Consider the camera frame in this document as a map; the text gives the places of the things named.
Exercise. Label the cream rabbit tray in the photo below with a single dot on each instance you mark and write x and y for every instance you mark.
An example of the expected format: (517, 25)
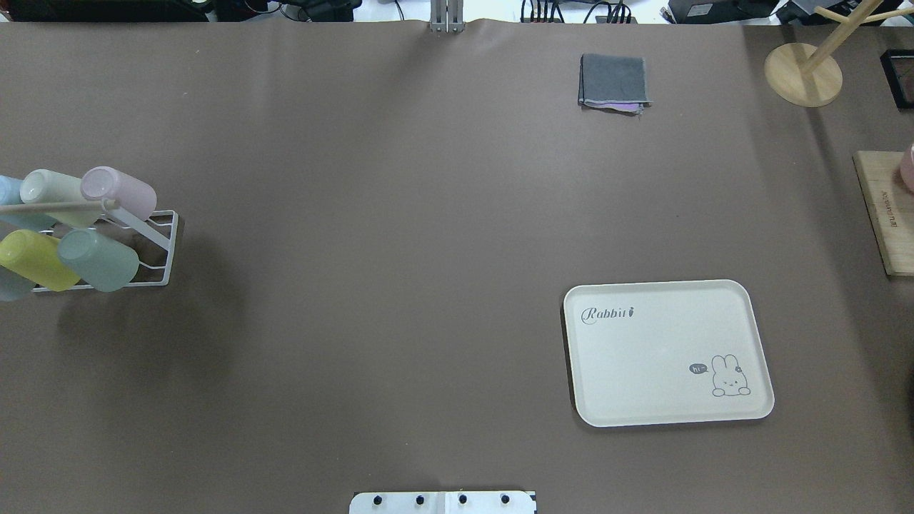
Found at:
(665, 353)

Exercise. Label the green plastic cup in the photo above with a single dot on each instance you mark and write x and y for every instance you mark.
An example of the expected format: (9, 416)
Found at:
(101, 261)

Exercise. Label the pink plastic cup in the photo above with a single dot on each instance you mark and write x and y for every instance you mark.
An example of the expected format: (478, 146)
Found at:
(132, 194)

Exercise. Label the yellow plastic cup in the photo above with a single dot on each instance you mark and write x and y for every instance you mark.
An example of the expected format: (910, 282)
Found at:
(34, 256)

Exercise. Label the cream plastic cup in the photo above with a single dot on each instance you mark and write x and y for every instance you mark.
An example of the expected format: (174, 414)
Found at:
(46, 186)

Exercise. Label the grey plastic cup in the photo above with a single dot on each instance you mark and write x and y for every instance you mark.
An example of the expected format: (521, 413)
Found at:
(14, 286)

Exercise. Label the light blue plastic cup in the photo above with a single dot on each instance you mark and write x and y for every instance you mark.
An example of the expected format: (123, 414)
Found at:
(10, 195)

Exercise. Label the black glass rack tray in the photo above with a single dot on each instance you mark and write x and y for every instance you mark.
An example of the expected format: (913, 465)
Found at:
(898, 68)

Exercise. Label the folded grey cloth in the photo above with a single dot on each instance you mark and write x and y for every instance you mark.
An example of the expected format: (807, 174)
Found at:
(614, 83)

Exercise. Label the wooden mug tree stand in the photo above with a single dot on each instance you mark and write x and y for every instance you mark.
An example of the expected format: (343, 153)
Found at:
(808, 75)

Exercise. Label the wooden cutting board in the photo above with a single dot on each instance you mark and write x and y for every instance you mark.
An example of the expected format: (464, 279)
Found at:
(890, 208)

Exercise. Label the pink ribbed bowl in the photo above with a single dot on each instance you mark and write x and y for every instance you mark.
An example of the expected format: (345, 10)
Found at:
(907, 167)

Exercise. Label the aluminium frame post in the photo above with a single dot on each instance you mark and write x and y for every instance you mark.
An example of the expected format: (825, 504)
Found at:
(447, 16)

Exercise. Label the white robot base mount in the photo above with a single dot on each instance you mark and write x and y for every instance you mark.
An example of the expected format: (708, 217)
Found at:
(453, 501)

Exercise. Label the white wire cup rack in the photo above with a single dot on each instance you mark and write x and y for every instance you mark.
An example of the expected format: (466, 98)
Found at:
(161, 230)

